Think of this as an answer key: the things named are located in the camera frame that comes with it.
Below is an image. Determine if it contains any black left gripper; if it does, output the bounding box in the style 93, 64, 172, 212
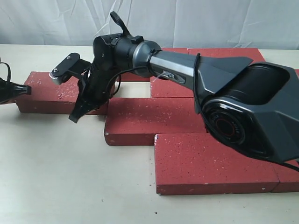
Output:
0, 79, 32, 105

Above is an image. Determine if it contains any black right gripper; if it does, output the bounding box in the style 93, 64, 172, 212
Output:
68, 59, 117, 123

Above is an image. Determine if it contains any red top brick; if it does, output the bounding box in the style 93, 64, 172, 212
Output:
15, 71, 120, 116

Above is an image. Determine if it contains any red moved brick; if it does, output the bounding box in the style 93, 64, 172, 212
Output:
104, 98, 206, 146
150, 77, 193, 98

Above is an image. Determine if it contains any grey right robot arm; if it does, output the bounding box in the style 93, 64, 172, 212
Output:
66, 34, 299, 164

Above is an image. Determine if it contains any red back left brick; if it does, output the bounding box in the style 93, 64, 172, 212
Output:
121, 48, 188, 82

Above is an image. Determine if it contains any red front left brick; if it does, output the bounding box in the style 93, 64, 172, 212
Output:
154, 133, 280, 195

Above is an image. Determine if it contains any red back right brick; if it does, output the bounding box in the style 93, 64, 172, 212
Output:
188, 48, 265, 63

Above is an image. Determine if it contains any red front right brick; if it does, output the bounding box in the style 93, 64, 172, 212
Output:
272, 164, 299, 193

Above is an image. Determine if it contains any grey fabric backdrop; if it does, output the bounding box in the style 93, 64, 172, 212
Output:
0, 0, 299, 50

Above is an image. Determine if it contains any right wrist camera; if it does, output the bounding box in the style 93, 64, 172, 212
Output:
49, 52, 91, 85

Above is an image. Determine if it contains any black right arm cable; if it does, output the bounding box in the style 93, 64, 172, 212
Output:
102, 11, 299, 170

